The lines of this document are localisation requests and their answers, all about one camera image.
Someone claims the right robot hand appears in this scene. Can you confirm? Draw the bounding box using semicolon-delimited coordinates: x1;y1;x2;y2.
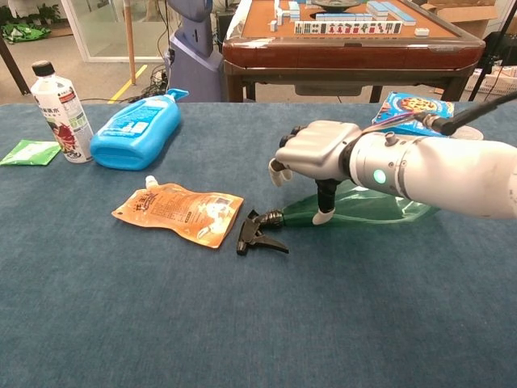
268;120;364;226

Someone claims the green transparent spray bottle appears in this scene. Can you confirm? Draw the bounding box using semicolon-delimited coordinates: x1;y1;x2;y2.
236;179;441;256

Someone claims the blue detergent pump bottle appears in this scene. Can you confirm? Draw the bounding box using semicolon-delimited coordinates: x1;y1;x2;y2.
89;88;190;171

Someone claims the white drink bottle black cap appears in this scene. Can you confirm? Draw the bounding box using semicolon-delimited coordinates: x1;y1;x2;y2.
30;60;95;164

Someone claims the brown mahjong table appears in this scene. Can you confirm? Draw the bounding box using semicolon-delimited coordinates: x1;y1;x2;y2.
221;0;486;103

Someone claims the blue cookie box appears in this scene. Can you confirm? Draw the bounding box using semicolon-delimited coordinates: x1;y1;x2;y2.
371;91;456;137

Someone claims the orange spout pouch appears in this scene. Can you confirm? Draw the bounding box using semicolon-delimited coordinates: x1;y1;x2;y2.
111;175;245;249

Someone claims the round clear pin container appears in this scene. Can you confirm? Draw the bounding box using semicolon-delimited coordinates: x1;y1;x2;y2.
456;124;485;141

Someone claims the black tripod stand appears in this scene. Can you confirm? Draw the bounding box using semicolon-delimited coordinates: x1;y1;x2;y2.
468;0;517;102

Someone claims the white plastic basket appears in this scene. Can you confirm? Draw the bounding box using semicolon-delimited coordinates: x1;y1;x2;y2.
464;66;517;93

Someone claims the brown cardboard box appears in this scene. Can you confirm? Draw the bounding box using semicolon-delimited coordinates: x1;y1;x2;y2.
427;0;500;40

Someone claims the wooden pole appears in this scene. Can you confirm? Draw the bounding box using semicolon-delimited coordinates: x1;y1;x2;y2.
123;0;137;86

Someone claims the blue felt table cloth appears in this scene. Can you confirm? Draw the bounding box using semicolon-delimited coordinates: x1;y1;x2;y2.
0;101;517;388

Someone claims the green sachet packet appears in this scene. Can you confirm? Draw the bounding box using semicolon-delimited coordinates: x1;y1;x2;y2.
0;139;62;167

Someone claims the green bag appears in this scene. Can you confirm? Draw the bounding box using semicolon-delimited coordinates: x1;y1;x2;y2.
2;23;52;44

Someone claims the black slanted leg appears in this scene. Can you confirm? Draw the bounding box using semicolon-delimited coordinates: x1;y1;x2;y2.
0;38;32;97

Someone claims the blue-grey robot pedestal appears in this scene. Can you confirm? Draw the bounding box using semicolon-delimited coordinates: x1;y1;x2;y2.
163;0;225;103

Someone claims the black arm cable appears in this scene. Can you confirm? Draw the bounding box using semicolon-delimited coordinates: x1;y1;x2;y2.
361;91;517;137

